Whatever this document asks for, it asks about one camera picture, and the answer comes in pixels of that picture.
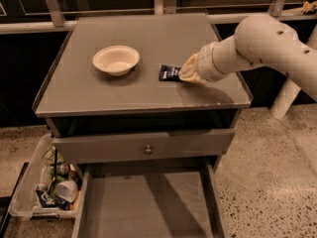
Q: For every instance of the grey metal railing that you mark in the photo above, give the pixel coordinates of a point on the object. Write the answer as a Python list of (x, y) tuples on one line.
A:
[(35, 16)]

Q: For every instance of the dark blue rxbar wrapper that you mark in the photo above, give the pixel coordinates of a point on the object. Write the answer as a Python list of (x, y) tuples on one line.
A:
[(169, 73)]

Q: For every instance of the green chip bag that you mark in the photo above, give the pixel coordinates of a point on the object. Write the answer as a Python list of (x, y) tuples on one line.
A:
[(52, 154)]

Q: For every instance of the grey top drawer front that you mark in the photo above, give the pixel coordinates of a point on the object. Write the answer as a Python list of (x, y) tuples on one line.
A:
[(130, 147)]

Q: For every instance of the dark blue snack bag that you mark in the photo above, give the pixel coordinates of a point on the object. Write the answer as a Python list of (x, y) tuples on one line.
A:
[(48, 201)]

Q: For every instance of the silver soda can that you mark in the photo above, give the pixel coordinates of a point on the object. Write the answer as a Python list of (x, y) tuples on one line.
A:
[(45, 179)]

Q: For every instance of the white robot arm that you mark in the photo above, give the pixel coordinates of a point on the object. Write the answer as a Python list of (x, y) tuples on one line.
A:
[(259, 40)]

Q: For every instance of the open grey middle drawer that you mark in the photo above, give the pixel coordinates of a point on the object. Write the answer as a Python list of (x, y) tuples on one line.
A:
[(150, 199)]

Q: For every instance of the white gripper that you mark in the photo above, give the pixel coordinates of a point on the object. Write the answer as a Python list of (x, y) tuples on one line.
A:
[(205, 63)]

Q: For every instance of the clear plastic storage bin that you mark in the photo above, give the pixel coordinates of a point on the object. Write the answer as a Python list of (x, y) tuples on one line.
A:
[(25, 202)]

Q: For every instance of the grey drawer cabinet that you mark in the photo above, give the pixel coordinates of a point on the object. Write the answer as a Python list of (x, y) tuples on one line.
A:
[(77, 99)]

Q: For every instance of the white paper cup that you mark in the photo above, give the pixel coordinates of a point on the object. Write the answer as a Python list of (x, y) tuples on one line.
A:
[(67, 190)]

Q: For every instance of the green soda can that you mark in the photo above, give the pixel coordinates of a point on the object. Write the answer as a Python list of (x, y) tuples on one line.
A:
[(62, 169)]

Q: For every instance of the round metal drawer knob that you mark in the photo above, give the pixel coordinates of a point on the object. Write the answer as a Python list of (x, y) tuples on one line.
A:
[(148, 150)]

